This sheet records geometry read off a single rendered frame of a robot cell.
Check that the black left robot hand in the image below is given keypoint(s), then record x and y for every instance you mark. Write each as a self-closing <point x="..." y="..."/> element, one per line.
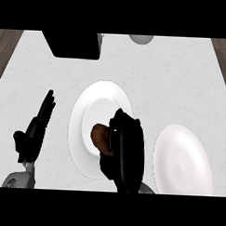
<point x="33" y="136"/>

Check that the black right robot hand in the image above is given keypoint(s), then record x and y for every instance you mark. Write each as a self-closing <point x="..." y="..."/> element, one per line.
<point x="127" y="149"/>

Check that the brown sweet potato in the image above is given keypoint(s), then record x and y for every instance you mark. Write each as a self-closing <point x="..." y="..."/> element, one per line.
<point x="100" y="139"/>

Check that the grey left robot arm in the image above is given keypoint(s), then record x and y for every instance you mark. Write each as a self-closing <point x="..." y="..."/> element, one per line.
<point x="20" y="177"/>

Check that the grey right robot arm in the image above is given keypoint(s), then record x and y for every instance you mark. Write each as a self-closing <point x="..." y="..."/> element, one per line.
<point x="145" y="189"/>

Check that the white plate with wide rim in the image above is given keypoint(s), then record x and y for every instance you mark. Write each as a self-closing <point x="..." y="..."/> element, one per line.
<point x="90" y="117"/>

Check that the white shallow plate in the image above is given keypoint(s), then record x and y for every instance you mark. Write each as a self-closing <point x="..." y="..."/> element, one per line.
<point x="181" y="161"/>

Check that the black box appliance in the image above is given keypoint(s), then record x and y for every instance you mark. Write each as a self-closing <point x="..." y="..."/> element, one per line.
<point x="74" y="44"/>

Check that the grey round object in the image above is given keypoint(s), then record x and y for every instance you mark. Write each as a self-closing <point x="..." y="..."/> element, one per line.
<point x="141" y="39"/>

